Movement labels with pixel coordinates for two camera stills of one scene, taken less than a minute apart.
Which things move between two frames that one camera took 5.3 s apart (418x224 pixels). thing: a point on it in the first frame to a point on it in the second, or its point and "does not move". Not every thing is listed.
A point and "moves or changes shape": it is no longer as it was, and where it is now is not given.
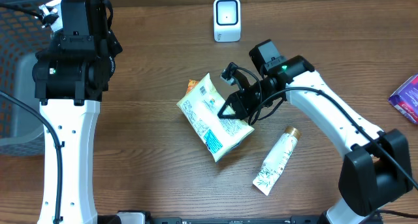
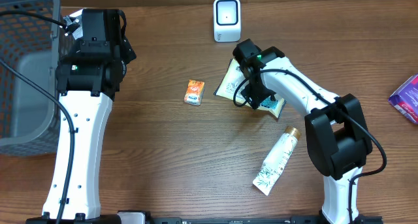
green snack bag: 200,108 moves or changes shape
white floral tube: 279,155 does not move
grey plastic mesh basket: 22,38 does not move
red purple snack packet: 405,99 does not move
